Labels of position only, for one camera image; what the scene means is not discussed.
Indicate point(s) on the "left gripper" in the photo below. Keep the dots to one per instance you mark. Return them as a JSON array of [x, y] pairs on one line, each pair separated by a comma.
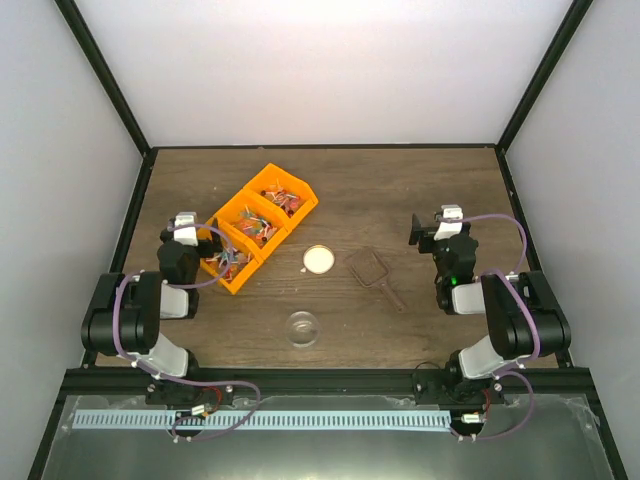
[[216, 247]]

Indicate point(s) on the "clear plastic jar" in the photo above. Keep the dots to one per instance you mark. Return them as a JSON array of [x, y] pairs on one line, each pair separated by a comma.
[[302, 329]]

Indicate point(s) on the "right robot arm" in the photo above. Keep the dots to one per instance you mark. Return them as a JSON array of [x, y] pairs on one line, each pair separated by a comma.
[[524, 319]]

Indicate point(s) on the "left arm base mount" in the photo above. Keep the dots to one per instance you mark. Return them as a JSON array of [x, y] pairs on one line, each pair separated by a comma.
[[178, 395]]

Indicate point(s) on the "orange bin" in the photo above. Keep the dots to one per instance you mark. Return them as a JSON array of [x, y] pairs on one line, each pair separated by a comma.
[[289, 197], [258, 222], [242, 257]]

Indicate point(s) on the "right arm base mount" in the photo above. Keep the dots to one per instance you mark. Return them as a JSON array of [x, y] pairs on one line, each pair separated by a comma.
[[433, 384]]

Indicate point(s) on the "black aluminium frame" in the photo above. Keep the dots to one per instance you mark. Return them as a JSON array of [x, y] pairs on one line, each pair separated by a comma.
[[93, 380]]

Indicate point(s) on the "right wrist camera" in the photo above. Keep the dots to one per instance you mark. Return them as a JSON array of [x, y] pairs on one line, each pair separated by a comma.
[[452, 212]]

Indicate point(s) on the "gold jar lid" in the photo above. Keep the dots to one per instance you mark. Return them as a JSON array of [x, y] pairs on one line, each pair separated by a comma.
[[318, 259]]

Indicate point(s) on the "brown plastic scoop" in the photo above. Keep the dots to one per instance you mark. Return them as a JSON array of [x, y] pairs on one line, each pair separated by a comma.
[[370, 270]]

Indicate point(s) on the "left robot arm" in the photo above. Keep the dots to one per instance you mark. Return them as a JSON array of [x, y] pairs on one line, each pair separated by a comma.
[[124, 314]]

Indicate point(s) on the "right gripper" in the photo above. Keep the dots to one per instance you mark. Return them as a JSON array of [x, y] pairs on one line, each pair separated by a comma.
[[426, 234]]

